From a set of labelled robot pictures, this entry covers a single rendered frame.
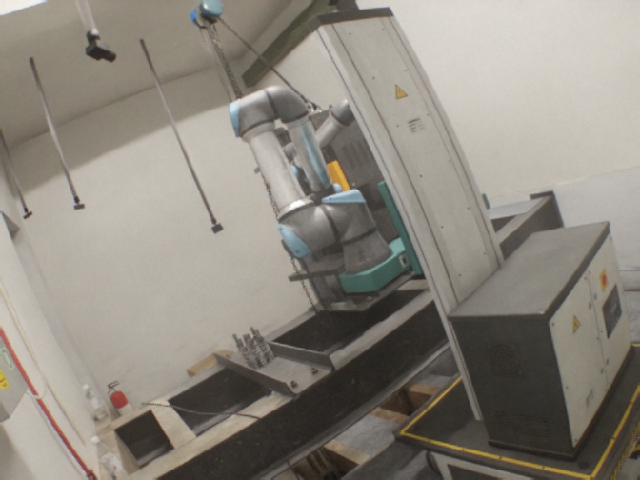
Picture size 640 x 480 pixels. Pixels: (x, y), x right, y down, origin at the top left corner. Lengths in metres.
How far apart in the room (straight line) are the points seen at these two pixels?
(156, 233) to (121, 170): 0.71
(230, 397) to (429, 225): 1.51
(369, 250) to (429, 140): 0.40
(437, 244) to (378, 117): 0.41
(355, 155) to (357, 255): 0.92
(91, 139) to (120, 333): 1.85
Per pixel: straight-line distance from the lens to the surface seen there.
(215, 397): 2.47
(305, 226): 1.36
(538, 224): 2.84
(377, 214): 2.41
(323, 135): 1.87
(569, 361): 1.23
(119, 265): 4.29
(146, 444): 2.47
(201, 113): 4.74
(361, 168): 2.23
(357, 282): 1.41
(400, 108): 1.44
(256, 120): 1.43
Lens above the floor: 1.32
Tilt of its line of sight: 7 degrees down
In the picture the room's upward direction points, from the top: 25 degrees counter-clockwise
